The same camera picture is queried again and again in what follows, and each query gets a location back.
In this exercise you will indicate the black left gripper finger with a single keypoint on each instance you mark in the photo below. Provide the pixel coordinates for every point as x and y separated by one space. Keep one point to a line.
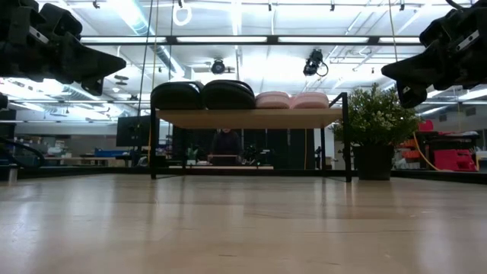
87 55
91 72

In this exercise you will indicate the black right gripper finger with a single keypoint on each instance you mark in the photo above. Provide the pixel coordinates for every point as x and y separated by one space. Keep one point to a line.
414 61
418 77

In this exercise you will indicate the black rubber slide sandal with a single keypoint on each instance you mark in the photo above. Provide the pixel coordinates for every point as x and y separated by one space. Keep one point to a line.
228 95
177 97

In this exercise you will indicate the pink rubber slide sandal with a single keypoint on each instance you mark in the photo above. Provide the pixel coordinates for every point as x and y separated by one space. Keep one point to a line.
274 100
310 100

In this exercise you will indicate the small red bin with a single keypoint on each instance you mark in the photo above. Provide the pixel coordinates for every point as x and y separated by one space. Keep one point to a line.
426 126

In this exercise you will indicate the potted green plant black pot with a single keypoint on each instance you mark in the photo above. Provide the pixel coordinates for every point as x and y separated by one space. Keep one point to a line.
374 114

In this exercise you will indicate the black monitor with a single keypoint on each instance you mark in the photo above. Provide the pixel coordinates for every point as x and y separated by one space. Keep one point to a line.
133 131

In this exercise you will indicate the blue bin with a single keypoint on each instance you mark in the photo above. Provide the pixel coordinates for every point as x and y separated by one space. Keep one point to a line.
110 153

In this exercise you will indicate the red storage crate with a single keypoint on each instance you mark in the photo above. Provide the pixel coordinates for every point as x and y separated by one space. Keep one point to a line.
452 160

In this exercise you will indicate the black round ceiling fixture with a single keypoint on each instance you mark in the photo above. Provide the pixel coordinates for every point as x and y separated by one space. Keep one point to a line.
218 66

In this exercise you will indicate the person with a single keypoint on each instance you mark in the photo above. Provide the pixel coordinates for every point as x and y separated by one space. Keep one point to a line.
226 146

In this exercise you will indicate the black hanging camera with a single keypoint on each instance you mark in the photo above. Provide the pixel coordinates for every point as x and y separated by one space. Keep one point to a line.
314 61

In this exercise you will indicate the wooden shelf black metal frame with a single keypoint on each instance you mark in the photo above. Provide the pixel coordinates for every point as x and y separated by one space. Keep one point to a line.
247 118

